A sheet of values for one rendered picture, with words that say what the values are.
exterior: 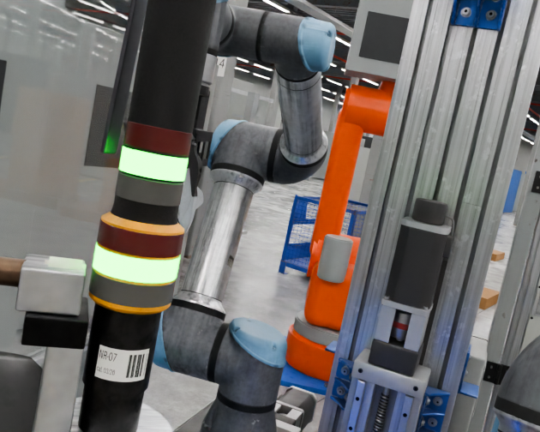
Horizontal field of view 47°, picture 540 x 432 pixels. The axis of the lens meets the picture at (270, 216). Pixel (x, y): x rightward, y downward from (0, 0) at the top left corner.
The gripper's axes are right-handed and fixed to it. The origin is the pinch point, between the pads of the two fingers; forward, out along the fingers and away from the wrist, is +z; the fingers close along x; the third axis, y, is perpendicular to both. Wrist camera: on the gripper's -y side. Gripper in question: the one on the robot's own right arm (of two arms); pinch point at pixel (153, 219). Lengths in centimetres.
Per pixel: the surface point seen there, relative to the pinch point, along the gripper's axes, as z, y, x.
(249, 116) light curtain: -29, 507, 174
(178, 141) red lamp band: -14, -51, -27
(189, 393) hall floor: 148, 255, 85
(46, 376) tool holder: -1, -54, -23
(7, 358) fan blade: 5.8, -40.2, -10.1
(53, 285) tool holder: -6, -54, -23
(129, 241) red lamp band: -9, -53, -26
